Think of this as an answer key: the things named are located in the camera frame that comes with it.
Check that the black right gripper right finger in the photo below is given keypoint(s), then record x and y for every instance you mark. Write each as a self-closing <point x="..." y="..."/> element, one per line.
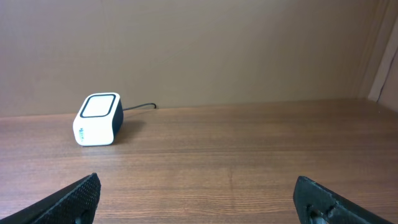
<point x="315" y="203"/>

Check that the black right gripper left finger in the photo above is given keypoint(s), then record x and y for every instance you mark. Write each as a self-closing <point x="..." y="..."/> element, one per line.
<point x="76" y="203"/>

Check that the white barcode scanner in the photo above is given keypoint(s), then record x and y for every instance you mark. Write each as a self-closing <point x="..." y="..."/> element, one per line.
<point x="98" y="120"/>

